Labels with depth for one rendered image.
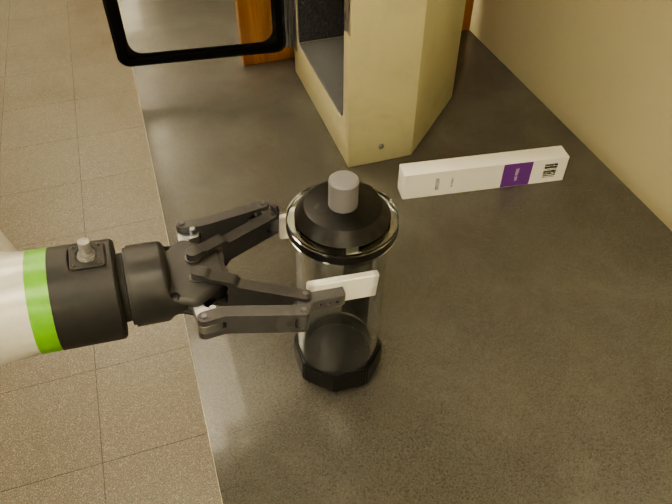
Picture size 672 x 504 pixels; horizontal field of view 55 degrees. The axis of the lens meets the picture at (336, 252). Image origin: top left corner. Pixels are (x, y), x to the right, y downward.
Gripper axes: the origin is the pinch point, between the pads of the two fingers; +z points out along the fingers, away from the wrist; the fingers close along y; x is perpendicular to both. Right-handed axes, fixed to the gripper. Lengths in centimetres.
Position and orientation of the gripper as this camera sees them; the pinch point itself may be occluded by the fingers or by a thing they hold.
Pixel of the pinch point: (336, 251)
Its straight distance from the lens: 64.4
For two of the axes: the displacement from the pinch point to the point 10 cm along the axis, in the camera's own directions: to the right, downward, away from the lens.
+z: 9.4, -1.6, 2.9
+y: -3.2, -6.8, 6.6
